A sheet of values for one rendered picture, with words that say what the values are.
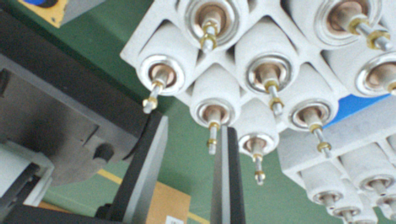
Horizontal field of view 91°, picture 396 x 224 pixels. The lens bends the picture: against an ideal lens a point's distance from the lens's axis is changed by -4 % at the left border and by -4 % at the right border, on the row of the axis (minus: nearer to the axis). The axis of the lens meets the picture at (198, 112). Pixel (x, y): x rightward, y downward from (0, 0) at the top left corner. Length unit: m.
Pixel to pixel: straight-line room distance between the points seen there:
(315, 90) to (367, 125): 0.28
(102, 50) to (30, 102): 0.23
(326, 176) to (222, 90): 0.41
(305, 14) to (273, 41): 0.05
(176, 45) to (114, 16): 0.32
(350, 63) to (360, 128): 0.29
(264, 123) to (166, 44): 0.24
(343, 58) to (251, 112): 0.18
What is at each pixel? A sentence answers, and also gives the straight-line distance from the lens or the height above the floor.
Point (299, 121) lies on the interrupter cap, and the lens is 0.41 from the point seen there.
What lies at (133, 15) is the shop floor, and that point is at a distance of 0.60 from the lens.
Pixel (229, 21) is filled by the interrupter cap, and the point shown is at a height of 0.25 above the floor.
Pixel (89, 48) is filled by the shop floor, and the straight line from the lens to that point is 0.70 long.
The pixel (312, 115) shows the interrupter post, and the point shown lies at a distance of 0.39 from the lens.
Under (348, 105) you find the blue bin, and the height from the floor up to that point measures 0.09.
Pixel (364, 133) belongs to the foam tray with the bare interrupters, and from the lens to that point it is 0.63.
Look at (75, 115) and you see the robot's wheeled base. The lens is 0.60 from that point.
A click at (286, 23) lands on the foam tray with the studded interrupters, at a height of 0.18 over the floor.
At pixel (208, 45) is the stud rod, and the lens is 0.21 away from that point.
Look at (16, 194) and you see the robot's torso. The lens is 0.39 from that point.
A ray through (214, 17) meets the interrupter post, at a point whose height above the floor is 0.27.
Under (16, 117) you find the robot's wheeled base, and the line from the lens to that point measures 0.80.
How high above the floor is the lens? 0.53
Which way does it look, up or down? 48 degrees down
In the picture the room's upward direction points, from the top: 171 degrees counter-clockwise
